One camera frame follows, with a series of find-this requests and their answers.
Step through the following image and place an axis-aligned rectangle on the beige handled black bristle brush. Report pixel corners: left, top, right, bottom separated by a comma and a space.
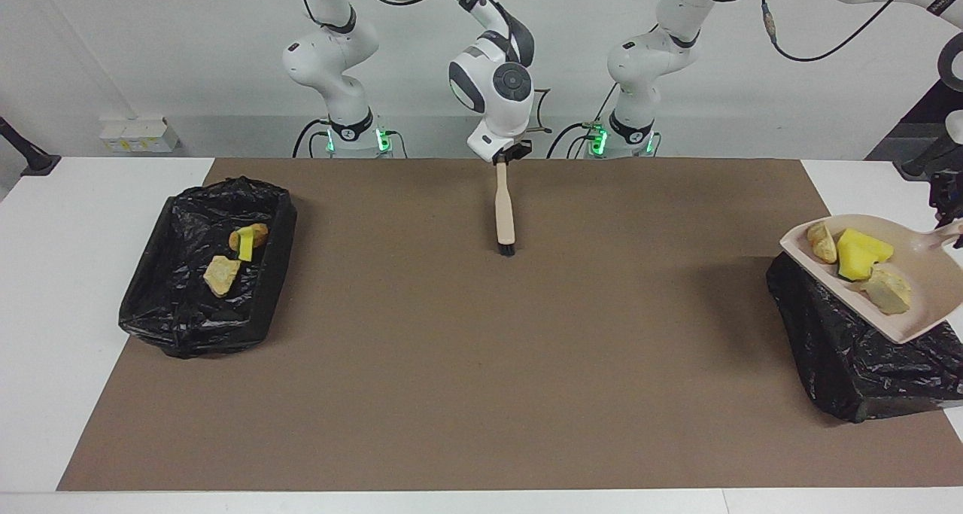
494, 160, 518, 257

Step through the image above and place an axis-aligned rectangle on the beige plastic dustpan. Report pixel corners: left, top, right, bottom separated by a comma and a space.
779, 214, 963, 345

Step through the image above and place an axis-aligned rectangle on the rectangular yellow sponge piece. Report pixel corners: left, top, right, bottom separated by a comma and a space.
837, 229, 895, 263

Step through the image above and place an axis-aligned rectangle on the beige piece with flap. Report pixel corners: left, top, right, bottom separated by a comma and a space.
861, 266, 912, 316

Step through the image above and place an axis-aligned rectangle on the beige rounded piece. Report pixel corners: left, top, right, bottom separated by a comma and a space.
807, 223, 838, 265

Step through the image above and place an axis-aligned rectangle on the brown oval bread roll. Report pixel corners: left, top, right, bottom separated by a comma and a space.
228, 223, 269, 251

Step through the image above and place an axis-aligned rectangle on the orange striped bread piece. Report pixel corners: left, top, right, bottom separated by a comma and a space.
203, 254, 243, 298

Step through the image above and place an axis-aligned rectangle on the black bag lined bin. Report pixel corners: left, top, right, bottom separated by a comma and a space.
766, 252, 963, 424
118, 177, 298, 360

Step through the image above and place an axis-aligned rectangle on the dark grey background furniture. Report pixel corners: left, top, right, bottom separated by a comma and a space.
865, 78, 963, 225

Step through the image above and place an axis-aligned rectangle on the brown paper table mat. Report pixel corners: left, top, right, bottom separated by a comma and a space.
56, 157, 963, 492

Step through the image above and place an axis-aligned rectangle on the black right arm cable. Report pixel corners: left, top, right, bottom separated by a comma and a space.
292, 0, 554, 159

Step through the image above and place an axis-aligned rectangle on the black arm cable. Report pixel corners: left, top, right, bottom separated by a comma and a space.
292, 0, 554, 159
545, 0, 928, 159

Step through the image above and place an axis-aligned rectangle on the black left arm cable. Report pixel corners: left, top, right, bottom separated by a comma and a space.
545, 0, 928, 159

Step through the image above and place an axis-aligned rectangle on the white wall socket box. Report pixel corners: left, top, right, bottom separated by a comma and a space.
100, 117, 181, 154

